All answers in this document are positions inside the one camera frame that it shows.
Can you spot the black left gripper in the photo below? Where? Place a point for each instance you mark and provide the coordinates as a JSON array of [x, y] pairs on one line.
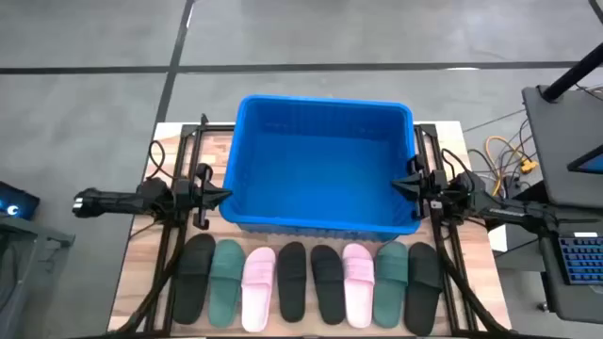
[[201, 198]]

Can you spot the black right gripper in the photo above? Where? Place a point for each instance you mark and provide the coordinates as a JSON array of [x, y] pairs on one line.
[[433, 186]]

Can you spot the black slide sandal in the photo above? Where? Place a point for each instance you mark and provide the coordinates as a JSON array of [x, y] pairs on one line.
[[423, 292], [328, 287], [292, 282], [193, 282]]

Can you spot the green slide sandal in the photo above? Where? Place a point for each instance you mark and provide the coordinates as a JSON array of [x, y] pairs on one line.
[[390, 287], [226, 287]]

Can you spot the blue plastic bin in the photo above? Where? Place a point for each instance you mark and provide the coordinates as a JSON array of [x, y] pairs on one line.
[[320, 188]]

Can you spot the pink slide sandal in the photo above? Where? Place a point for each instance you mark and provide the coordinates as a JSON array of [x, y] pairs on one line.
[[358, 287], [257, 292]]

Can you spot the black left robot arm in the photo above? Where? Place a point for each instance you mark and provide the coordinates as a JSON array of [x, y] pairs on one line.
[[118, 202]]

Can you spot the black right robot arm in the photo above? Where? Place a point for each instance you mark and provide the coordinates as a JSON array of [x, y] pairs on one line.
[[509, 212]]

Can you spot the white paper sheet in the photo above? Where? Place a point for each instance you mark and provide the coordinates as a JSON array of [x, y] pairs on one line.
[[497, 237]]

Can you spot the grey side table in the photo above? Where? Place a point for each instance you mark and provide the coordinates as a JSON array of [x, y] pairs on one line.
[[560, 150]]

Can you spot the tablet with blue screen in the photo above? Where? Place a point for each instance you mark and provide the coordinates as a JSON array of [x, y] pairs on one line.
[[591, 162]]

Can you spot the backlit keyboard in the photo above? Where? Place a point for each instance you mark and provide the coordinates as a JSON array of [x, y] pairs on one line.
[[581, 261]]

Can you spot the grey keyboard desk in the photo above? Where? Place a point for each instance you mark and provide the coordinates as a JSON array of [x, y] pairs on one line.
[[565, 301]]

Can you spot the black pole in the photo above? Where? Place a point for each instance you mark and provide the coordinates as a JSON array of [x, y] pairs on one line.
[[572, 75]]

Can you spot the black device with blue light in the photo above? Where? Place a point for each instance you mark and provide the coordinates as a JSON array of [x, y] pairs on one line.
[[16, 202]]

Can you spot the grey metal cart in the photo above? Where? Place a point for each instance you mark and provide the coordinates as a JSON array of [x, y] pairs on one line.
[[23, 263]]

